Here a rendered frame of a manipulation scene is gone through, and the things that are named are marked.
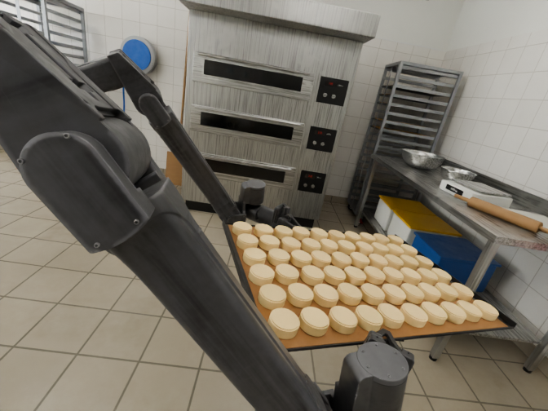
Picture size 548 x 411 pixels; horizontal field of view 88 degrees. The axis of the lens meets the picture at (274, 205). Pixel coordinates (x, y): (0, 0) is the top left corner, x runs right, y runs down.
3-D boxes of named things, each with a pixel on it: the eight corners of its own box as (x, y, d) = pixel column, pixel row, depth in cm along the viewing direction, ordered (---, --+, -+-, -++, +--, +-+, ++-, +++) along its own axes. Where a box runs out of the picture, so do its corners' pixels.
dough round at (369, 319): (352, 325, 50) (356, 316, 50) (353, 308, 55) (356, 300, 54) (380, 337, 49) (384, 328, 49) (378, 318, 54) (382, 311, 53)
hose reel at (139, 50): (157, 134, 373) (158, 41, 332) (153, 136, 359) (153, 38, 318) (125, 129, 370) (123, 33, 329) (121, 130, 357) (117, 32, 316)
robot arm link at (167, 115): (130, 91, 64) (130, 103, 56) (152, 78, 64) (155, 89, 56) (222, 214, 91) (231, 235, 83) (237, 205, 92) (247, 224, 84)
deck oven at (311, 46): (170, 218, 283) (177, -27, 207) (200, 182, 394) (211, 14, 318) (321, 240, 292) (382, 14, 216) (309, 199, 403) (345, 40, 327)
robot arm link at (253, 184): (220, 210, 90) (227, 226, 83) (222, 178, 84) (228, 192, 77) (256, 206, 94) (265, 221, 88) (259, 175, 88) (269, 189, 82)
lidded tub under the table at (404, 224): (384, 232, 280) (392, 209, 270) (428, 239, 282) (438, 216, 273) (399, 253, 244) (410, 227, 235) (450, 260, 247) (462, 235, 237)
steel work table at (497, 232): (350, 224, 344) (374, 144, 307) (406, 232, 348) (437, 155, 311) (429, 364, 168) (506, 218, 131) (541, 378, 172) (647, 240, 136)
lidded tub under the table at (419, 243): (403, 258, 237) (413, 231, 228) (453, 264, 241) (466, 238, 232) (426, 287, 202) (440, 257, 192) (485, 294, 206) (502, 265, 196)
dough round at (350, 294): (349, 309, 54) (353, 301, 54) (330, 293, 58) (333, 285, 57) (364, 302, 58) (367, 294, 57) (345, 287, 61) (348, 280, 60)
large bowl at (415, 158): (391, 160, 293) (395, 146, 287) (426, 165, 295) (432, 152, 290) (407, 170, 257) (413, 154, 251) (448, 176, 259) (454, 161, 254)
